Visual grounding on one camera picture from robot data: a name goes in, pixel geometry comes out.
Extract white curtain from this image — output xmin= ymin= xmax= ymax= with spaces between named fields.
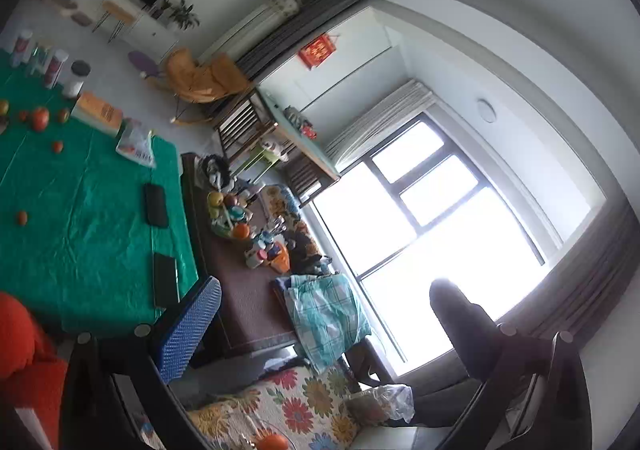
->
xmin=325 ymin=79 xmax=436 ymax=171

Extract green plastic stool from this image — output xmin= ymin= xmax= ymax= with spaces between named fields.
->
xmin=245 ymin=140 xmax=291 ymax=176

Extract red-orange cloth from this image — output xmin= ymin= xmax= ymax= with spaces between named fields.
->
xmin=0 ymin=291 xmax=68 ymax=450

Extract fruit tray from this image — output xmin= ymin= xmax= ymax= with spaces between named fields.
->
xmin=205 ymin=190 xmax=256 ymax=241

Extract wooden desk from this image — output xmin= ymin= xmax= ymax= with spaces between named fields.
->
xmin=255 ymin=88 xmax=341 ymax=203

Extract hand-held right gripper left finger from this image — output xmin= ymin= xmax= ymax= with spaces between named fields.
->
xmin=59 ymin=275 xmax=222 ymax=450

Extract wooden stool hairpin legs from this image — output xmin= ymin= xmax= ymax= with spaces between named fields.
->
xmin=92 ymin=0 xmax=138 ymax=44

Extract large green potted plant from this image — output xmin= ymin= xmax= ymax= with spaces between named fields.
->
xmin=169 ymin=0 xmax=201 ymax=30

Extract orange lounge chair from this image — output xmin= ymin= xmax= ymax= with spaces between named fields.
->
xmin=150 ymin=48 xmax=253 ymax=123

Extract window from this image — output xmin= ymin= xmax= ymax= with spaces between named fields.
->
xmin=300 ymin=113 xmax=608 ymax=376

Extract red label jar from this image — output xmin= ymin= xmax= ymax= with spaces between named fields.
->
xmin=44 ymin=49 xmax=68 ymax=88
xmin=10 ymin=29 xmax=33 ymax=66

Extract dark wooden stool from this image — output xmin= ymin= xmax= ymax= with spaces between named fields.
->
xmin=345 ymin=335 xmax=396 ymax=388

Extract clear plastic bag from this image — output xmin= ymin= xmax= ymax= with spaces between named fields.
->
xmin=347 ymin=382 xmax=416 ymax=423

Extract green tablecloth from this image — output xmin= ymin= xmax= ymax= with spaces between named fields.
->
xmin=0 ymin=48 xmax=200 ymax=336

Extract red wall ornament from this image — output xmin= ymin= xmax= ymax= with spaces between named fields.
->
xmin=298 ymin=34 xmax=341 ymax=71

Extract black and white cloth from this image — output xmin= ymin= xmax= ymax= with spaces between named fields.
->
xmin=197 ymin=155 xmax=236 ymax=191

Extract brown coffee table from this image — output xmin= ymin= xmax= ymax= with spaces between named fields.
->
xmin=180 ymin=153 xmax=321 ymax=358

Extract orange package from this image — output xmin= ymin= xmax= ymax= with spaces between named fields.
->
xmin=270 ymin=243 xmax=292 ymax=273

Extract wooden slatted chair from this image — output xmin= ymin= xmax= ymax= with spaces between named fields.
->
xmin=215 ymin=90 xmax=278 ymax=161

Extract floral sofa cover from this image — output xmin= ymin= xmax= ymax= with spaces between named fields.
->
xmin=185 ymin=362 xmax=366 ymax=450

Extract white snack bag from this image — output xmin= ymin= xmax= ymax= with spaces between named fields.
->
xmin=116 ymin=119 xmax=157 ymax=168

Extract black smartphone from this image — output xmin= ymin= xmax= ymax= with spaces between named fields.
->
xmin=145 ymin=183 xmax=169 ymax=229
xmin=152 ymin=253 xmax=180 ymax=308

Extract teal plaid cloth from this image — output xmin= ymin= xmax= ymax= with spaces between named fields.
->
xmin=274 ymin=273 xmax=372 ymax=373

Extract clear jar blue label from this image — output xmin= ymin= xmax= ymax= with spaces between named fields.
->
xmin=27 ymin=45 xmax=51 ymax=76

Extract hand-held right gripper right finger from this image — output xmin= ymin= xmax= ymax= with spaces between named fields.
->
xmin=430 ymin=279 xmax=593 ymax=450

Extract white standing air conditioner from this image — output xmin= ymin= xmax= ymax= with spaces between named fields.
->
xmin=197 ymin=0 xmax=301 ymax=62

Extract clear jar black lid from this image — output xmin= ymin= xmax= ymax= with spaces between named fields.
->
xmin=62 ymin=60 xmax=91 ymax=98

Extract grey curtain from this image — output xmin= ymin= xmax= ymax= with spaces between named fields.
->
xmin=235 ymin=0 xmax=371 ymax=81
xmin=500 ymin=200 xmax=640 ymax=361

